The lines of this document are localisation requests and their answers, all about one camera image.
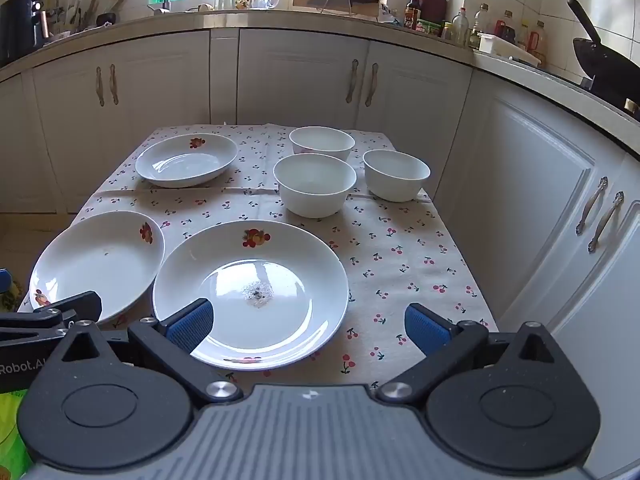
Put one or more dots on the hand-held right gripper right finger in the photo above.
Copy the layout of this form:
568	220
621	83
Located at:
425	327

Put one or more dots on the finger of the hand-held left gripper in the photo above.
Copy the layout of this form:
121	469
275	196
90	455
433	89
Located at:
80	305
4	280

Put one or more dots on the white plastic tray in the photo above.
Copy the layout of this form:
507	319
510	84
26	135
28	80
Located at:
502	47

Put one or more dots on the black wok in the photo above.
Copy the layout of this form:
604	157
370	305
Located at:
600	57

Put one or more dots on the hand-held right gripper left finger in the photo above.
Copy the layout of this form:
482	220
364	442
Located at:
192	327

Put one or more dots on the red condiment bottle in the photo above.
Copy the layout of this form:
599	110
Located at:
506	27

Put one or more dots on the green patterned bag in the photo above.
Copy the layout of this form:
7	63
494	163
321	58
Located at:
10	420

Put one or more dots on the white ceramic bowl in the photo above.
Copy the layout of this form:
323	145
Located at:
395	175
320	141
315	185

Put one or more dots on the orange condiment bottle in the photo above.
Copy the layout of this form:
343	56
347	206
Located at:
538	42

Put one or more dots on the clear condiment bottle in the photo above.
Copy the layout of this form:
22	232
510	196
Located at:
460	27
479	25

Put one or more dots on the cherry print tablecloth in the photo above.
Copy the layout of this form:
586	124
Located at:
390	260

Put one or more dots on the white plate with fruit print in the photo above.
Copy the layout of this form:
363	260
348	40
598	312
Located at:
260	265
95	260
185	162

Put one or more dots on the dark sauce bottle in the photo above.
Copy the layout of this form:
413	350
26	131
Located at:
412	10

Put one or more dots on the beige kitchen countertop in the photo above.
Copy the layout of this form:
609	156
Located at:
280	18

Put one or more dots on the green box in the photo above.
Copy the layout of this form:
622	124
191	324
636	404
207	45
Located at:
429	27

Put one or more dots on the white kitchen cabinet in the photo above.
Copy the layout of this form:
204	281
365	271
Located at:
300	75

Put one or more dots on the black kitchen appliance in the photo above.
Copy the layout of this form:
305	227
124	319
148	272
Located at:
20	25

